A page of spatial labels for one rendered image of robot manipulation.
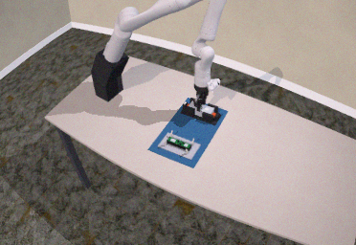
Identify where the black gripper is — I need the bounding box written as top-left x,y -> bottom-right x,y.
193,84 -> 209,112

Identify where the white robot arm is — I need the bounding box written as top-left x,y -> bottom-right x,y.
103,0 -> 227,92

